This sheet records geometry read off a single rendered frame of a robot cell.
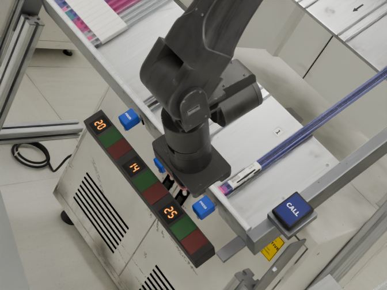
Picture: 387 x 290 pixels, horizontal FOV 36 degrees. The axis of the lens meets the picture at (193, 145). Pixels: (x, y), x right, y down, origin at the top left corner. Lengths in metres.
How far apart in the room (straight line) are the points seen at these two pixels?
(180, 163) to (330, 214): 0.65
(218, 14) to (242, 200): 0.42
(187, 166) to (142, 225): 0.80
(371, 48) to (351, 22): 0.07
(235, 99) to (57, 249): 1.14
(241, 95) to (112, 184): 0.93
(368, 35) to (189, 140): 0.55
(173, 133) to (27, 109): 1.56
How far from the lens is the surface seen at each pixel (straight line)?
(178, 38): 0.66
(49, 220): 1.86
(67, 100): 2.40
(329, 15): 1.20
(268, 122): 1.05
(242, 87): 0.74
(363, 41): 1.17
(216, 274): 1.43
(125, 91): 1.09
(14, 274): 0.87
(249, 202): 0.98
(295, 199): 0.94
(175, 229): 0.98
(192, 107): 0.67
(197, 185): 0.79
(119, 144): 1.07
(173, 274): 1.52
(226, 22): 0.65
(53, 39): 2.54
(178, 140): 0.73
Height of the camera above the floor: 1.24
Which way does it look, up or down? 29 degrees down
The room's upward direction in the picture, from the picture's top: 32 degrees clockwise
